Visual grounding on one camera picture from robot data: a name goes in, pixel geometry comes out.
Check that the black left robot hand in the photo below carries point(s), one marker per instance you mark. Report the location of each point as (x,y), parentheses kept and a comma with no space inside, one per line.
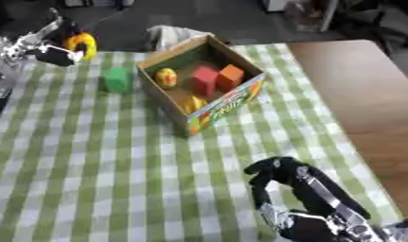
(56,56)

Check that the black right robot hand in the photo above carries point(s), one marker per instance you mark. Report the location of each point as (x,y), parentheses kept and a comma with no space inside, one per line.
(317,192)

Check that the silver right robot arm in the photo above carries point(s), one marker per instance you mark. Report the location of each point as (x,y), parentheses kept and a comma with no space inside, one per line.
(383,233)

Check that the open cardboard box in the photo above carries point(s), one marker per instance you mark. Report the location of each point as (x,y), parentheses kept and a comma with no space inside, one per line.
(213,110)

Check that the green block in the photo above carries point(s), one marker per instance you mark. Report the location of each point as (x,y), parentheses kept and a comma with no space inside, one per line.
(117,80)

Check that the yellow and red toy fruit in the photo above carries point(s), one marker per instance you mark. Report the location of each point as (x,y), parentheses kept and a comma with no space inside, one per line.
(166,78)

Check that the white cloth bag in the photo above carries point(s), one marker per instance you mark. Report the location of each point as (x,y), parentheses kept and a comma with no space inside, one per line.
(171,36)

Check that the orange block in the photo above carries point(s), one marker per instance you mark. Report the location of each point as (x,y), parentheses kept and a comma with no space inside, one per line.
(230,77)

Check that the red block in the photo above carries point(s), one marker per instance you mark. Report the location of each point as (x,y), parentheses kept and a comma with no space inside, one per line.
(204,81)

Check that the clear plastic bag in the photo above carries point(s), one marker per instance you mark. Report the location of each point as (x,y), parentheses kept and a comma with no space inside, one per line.
(303,14)

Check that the black office chair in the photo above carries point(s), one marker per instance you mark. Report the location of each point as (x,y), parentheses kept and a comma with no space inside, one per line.
(372,22)

